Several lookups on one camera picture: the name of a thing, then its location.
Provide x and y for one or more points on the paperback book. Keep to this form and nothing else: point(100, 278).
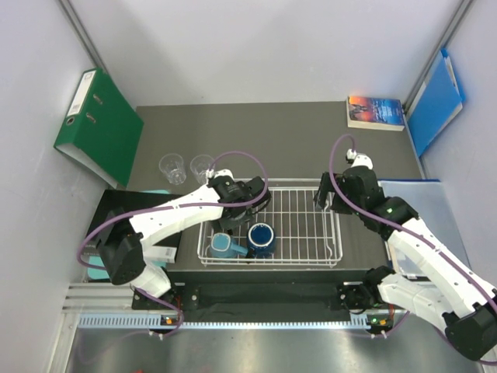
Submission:
point(375, 113)

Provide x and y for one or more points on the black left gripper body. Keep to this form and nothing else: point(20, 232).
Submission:
point(229, 222)

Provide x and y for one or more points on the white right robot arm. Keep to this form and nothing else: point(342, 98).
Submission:
point(461, 304)

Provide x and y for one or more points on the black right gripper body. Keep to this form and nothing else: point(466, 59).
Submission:
point(341, 183)

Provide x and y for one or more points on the light blue mug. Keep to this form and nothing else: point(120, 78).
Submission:
point(223, 246)

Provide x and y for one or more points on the blue folder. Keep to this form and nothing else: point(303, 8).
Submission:
point(440, 98)

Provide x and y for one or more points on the clear faceted glass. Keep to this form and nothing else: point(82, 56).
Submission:
point(199, 167)
point(173, 168)

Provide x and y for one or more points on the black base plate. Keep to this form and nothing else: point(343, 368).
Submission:
point(261, 295)

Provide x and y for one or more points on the dark blue mug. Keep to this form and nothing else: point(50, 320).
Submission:
point(261, 240)

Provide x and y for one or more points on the black book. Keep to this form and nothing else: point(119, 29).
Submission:
point(165, 251)

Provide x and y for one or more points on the white wire dish rack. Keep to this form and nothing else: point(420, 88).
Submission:
point(306, 237)

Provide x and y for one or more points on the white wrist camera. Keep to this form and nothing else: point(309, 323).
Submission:
point(356, 159)
point(212, 174)

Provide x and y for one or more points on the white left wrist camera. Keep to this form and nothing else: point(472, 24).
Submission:
point(212, 174)

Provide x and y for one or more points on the white cable duct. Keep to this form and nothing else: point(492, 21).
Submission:
point(151, 321)

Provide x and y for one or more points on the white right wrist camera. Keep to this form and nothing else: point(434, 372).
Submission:
point(356, 159)

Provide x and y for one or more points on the green ring binder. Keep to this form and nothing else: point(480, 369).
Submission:
point(101, 130)

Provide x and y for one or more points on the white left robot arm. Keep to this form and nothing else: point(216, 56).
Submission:
point(123, 242)

